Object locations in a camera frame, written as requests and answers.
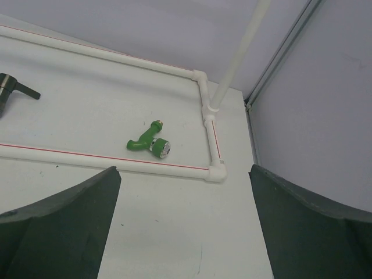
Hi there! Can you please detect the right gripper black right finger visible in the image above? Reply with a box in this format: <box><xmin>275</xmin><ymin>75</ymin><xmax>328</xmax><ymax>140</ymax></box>
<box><xmin>249</xmin><ymin>164</ymin><xmax>371</xmax><ymax>278</ymax></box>

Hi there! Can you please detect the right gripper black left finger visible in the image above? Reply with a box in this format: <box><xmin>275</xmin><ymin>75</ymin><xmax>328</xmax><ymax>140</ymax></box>
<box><xmin>1</xmin><ymin>166</ymin><xmax>121</xmax><ymax>278</ymax></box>

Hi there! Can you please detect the white PVC pipe frame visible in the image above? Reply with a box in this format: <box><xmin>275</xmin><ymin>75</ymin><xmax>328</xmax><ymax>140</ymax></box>
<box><xmin>1</xmin><ymin>1</ymin><xmax>270</xmax><ymax>183</ymax></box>

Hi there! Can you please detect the green plastic water faucet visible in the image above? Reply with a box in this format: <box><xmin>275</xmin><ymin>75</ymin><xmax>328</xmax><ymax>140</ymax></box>
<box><xmin>126</xmin><ymin>120</ymin><xmax>171</xmax><ymax>159</ymax></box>

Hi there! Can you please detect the grey metal long-spout faucet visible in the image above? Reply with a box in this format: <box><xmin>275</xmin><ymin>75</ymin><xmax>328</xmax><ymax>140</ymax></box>
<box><xmin>1</xmin><ymin>73</ymin><xmax>41</xmax><ymax>116</ymax></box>

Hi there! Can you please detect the aluminium enclosure frame post right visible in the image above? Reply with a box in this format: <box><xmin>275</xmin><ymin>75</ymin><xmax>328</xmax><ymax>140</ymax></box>
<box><xmin>244</xmin><ymin>0</ymin><xmax>324</xmax><ymax>164</ymax></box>

